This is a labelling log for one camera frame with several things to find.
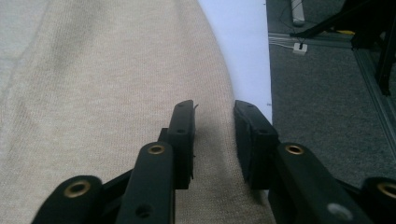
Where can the aluminium floor rail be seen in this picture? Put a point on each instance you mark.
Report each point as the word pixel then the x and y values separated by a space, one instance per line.
pixel 378 99
pixel 323 40

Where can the small white socket box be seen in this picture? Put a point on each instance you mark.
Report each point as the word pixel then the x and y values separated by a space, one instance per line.
pixel 300 48

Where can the beige knit sweater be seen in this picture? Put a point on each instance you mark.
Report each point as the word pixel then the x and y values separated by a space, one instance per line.
pixel 109 93

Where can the grey metal desk frame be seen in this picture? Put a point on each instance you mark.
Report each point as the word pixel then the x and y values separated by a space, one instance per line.
pixel 298 12

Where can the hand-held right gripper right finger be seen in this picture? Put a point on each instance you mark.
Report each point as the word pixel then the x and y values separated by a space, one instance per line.
pixel 257 149

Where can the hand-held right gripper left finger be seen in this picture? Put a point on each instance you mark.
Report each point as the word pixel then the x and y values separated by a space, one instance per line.
pixel 183 146

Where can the small yellow object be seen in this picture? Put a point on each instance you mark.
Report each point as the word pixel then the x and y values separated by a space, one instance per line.
pixel 345 32

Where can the black tripod stand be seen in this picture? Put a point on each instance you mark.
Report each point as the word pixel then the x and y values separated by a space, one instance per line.
pixel 386 62

